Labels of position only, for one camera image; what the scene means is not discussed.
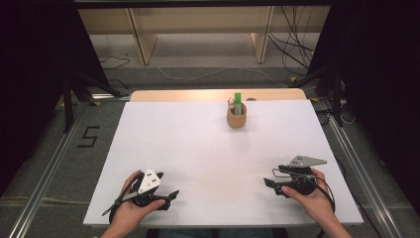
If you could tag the green highlighter pen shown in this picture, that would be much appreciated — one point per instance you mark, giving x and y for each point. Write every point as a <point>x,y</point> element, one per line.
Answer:
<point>237,103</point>

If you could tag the black metal stand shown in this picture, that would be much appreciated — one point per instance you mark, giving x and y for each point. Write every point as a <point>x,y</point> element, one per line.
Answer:
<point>335,89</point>
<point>71,95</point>

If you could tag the wooden pen holder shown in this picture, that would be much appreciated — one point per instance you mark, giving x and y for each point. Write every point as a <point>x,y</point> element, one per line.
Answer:
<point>236,120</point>

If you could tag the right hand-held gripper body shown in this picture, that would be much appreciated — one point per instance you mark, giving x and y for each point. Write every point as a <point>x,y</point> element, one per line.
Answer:
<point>302,162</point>

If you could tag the aluminium floor rail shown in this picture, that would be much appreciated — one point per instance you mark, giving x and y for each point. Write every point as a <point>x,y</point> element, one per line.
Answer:
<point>46,185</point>
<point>363,178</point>

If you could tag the light wooden shelf unit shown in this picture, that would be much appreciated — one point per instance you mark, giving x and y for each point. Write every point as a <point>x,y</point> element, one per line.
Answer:
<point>204,20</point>

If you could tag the dark curtain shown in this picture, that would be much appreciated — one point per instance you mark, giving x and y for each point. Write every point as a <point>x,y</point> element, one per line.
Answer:
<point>36,66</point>
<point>379,82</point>

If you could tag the white table board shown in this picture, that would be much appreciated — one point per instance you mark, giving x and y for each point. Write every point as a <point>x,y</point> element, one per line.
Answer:
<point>185,139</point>

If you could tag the light wooden table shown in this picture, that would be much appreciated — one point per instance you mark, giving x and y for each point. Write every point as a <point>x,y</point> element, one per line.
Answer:
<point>198,95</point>

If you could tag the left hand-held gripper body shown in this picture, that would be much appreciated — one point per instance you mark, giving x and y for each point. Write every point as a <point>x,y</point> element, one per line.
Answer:
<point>149,181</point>

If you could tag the person's right hand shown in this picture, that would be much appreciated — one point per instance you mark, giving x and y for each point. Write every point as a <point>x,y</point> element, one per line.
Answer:
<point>313,201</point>

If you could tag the person's left hand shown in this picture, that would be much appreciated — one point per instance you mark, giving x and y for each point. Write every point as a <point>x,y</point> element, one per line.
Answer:
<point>130,214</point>

